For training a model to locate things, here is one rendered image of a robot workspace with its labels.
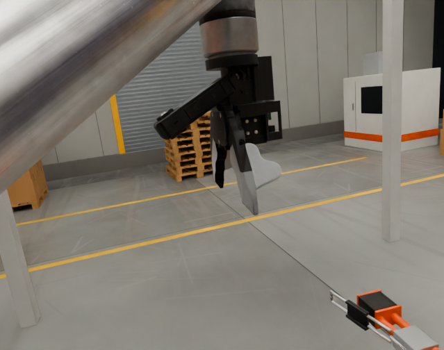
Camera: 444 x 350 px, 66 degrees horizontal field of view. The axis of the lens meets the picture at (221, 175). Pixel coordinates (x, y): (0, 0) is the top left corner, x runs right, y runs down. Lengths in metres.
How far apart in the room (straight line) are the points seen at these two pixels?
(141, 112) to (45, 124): 9.13
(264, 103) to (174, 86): 8.99
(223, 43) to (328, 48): 11.18
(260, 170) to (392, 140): 3.26
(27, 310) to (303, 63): 9.62
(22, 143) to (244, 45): 0.33
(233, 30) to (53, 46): 0.30
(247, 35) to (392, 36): 3.20
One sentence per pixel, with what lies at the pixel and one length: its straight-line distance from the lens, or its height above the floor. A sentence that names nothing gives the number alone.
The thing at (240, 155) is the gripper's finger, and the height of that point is 1.59.
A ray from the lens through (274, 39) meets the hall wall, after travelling 10.69.
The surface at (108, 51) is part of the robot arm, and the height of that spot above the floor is 1.70.
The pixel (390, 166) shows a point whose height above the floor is 0.80.
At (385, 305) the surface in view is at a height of 1.10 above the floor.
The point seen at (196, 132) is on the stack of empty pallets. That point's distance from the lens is 7.04.
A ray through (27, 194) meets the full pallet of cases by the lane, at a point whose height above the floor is 0.28.
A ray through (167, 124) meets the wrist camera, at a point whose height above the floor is 1.64.
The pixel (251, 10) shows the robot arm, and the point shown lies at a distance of 0.48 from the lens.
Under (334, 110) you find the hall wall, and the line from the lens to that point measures 11.70.
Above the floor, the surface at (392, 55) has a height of 1.83.
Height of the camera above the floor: 1.67
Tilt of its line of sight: 13 degrees down
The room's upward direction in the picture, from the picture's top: 6 degrees counter-clockwise
